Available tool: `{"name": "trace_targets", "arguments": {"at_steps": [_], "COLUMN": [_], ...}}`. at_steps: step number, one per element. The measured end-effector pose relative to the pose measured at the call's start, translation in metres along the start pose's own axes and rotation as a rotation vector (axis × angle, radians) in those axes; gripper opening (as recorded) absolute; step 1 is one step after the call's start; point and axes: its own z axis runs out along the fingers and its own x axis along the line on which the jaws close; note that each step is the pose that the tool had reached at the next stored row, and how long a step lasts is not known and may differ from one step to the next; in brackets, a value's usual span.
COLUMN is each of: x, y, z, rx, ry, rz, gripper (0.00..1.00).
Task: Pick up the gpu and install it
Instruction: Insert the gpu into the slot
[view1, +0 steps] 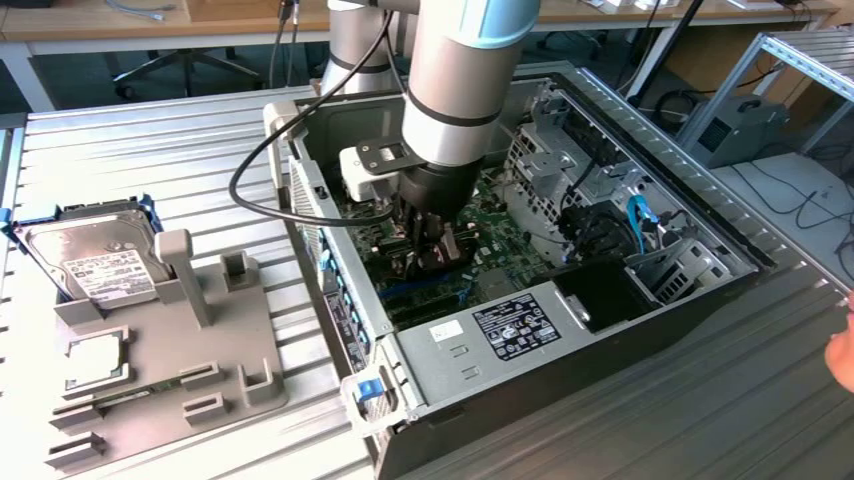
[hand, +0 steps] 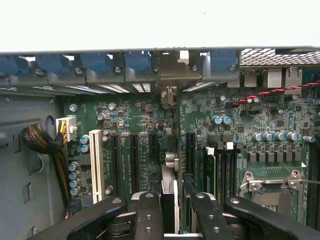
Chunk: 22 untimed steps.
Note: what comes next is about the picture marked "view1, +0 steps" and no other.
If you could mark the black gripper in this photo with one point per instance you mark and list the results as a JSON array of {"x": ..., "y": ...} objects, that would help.
[{"x": 436, "y": 195}]

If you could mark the thin silver panel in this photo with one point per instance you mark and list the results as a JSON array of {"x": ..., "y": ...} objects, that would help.
[{"x": 814, "y": 264}]

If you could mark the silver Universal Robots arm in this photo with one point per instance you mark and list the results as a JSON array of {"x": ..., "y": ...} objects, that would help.
[{"x": 453, "y": 75}]

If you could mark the person's hand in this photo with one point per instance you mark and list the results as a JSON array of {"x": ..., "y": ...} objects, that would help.
[{"x": 842, "y": 360}]

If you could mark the green Dell motherboard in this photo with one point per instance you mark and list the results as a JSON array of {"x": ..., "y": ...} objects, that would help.
[{"x": 496, "y": 235}]

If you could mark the silver disk bay cage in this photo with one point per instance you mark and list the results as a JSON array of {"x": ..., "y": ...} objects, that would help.
[{"x": 533, "y": 165}]

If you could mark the blue expansion slot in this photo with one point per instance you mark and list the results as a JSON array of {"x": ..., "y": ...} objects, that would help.
[{"x": 400, "y": 291}]

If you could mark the silver chipset heatsink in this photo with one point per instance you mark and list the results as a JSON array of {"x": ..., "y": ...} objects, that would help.
[{"x": 501, "y": 283}]

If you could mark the black slot with blue latch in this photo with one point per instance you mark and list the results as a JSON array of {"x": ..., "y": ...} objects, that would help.
[{"x": 427, "y": 301}]

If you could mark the blue card retainer strip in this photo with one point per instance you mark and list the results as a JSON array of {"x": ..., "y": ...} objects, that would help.
[{"x": 324, "y": 262}]

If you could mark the black expansion slot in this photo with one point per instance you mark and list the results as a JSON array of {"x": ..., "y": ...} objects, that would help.
[{"x": 433, "y": 314}]

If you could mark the silver power supply unit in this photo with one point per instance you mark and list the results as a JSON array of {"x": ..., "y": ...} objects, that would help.
[{"x": 440, "y": 370}]

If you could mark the black office chair base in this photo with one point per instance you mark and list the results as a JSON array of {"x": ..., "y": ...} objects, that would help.
[
  {"x": 133, "y": 75},
  {"x": 573, "y": 37}
]

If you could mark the blue case latch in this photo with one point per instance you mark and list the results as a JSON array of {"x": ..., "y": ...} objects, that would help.
[{"x": 368, "y": 390}]

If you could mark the open black PC case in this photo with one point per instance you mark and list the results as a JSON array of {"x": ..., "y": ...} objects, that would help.
[{"x": 507, "y": 400}]

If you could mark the black slanted pole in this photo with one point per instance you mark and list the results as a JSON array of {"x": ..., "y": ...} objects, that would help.
[{"x": 667, "y": 47}]

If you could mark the grey equipment box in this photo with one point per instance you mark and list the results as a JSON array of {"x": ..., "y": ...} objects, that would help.
[{"x": 740, "y": 130}]

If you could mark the grey parts rack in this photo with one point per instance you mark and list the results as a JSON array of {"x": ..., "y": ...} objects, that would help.
[{"x": 160, "y": 345}]

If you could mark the silver hard disk drive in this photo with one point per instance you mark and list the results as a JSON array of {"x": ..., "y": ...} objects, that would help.
[{"x": 86, "y": 250}]

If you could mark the green RAM stick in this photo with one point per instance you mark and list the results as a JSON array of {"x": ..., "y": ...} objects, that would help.
[{"x": 146, "y": 389}]

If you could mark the silver CPU chip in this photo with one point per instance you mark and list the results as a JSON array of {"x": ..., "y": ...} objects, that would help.
[{"x": 96, "y": 360}]

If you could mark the blue disk caddy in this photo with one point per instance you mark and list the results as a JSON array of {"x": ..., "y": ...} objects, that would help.
[{"x": 5, "y": 222}]

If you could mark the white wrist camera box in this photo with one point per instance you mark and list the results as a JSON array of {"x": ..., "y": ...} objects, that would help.
[{"x": 360, "y": 180}]

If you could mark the wooden desk white frame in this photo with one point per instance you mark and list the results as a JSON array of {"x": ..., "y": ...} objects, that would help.
[
  {"x": 600, "y": 12},
  {"x": 66, "y": 25}
]

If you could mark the aluminium frame table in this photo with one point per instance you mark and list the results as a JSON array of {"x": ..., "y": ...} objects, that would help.
[{"x": 800, "y": 55}]

